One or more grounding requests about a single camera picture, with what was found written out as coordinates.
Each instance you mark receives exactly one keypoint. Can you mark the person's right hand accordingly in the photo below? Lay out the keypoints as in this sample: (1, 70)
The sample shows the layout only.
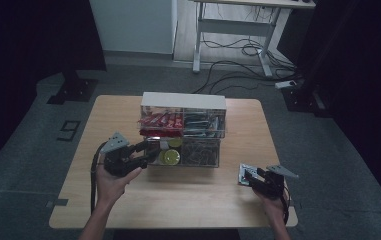
(274, 206)

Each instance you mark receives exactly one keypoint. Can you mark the white metal-frame desk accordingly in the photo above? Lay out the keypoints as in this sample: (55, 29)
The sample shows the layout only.
(238, 27)

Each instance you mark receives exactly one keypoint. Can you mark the small yellow-lidded cup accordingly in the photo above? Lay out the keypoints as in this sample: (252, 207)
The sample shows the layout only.
(175, 142)

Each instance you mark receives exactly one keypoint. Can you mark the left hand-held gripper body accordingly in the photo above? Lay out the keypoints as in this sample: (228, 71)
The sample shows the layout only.
(118, 163)

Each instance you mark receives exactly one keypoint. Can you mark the pile of dark brown packets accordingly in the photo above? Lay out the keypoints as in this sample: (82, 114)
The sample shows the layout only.
(200, 152)

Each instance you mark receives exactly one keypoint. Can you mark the clear drawer organizer white top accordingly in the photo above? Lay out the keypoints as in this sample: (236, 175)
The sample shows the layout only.
(183, 100)

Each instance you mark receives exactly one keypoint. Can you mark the small white-lidded cup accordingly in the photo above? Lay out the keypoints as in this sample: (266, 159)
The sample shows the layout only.
(163, 144)

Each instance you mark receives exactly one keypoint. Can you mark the dark curtain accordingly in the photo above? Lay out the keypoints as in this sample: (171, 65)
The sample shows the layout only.
(28, 50)
(361, 66)

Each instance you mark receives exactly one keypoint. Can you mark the white cabinet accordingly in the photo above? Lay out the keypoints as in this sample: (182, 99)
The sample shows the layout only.
(133, 25)

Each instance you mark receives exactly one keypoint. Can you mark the pile of red packets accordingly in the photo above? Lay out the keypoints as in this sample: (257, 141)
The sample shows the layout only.
(161, 121)

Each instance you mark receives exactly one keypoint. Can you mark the pile of blue-grey packets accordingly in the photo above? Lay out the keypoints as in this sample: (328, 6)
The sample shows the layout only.
(201, 124)

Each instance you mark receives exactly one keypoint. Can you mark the large yellow-lidded cup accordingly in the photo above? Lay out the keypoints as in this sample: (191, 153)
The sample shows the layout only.
(171, 156)

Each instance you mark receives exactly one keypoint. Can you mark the clear drawer with packets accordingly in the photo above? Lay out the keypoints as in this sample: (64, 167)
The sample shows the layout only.
(182, 124)

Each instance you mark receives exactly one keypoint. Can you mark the white power strip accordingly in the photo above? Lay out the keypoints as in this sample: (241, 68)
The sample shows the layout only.
(285, 84)

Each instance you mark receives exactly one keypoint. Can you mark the clear drawer with yellow cups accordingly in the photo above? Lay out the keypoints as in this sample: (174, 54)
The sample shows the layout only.
(191, 160)

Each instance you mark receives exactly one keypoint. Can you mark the person's left hand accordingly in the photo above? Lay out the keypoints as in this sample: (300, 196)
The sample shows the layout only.
(111, 188)

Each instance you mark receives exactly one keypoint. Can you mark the brown packet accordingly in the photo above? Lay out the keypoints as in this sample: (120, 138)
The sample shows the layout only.
(153, 154)

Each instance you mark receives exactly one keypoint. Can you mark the black stand base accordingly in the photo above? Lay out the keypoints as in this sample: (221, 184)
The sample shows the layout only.
(303, 100)
(76, 89)

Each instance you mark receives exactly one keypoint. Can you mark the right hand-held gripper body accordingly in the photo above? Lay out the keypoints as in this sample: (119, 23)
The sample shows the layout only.
(271, 186)

